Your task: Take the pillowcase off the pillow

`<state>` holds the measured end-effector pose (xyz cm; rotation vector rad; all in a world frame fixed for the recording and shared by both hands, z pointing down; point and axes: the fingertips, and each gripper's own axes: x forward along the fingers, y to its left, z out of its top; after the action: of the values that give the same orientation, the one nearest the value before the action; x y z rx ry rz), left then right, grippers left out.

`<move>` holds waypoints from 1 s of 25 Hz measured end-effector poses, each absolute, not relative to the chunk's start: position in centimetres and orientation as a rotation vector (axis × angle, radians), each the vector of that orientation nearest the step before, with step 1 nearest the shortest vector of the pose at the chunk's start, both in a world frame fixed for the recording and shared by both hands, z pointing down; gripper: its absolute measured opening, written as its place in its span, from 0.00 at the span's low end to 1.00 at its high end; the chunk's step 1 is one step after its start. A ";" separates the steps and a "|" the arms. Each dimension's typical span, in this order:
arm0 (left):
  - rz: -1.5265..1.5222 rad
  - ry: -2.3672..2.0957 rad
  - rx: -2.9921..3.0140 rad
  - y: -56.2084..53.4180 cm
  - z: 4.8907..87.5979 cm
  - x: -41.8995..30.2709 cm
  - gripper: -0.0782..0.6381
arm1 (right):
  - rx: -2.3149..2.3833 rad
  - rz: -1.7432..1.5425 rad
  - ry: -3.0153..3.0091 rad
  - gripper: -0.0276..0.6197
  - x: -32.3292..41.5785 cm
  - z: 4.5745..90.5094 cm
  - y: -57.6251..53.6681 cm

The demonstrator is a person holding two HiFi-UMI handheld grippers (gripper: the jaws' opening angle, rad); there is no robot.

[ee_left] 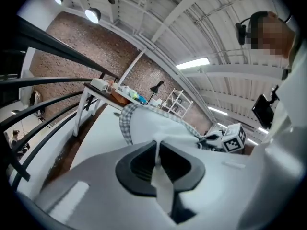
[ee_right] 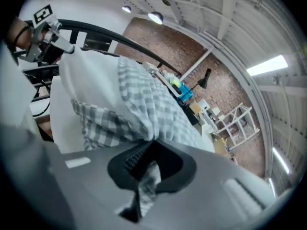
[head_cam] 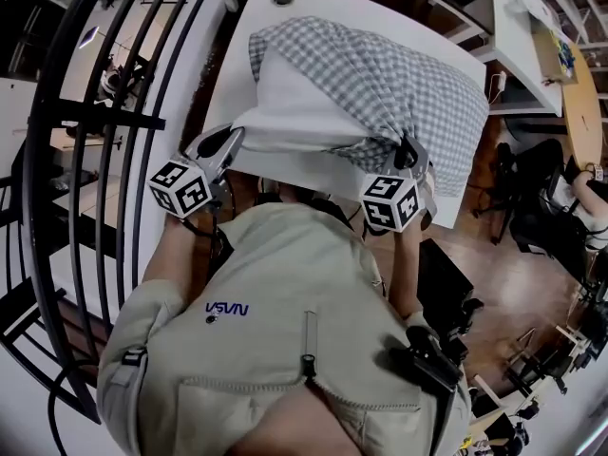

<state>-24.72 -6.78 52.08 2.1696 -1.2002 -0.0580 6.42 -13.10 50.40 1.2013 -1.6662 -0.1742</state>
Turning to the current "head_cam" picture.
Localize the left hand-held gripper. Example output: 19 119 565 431
147 123 248 219

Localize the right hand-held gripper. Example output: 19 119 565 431
360 134 439 235

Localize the grey checked pillowcase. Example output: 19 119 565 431
247 15 490 199

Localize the white pillow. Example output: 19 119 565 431
232 47 395 154

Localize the person's right forearm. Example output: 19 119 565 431
387 228 424 317

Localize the person's left forearm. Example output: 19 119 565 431
142 216 210 284

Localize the black metal railing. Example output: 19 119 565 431
0 0 229 456

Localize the black clip-mounted device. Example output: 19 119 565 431
389 237 485 396

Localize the white and black machine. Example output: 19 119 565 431
97 57 143 108

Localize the black office chair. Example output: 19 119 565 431
474 138 590 275

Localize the person's beige vest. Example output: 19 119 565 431
97 201 471 456

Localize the white table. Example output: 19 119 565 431
201 0 488 230

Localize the white desk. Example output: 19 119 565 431
491 0 564 118

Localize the open cardboard box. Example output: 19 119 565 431
531 28 580 85

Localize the round wooden table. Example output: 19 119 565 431
561 40 604 173

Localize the left hand-held gripper cable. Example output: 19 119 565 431
180 206 238 265

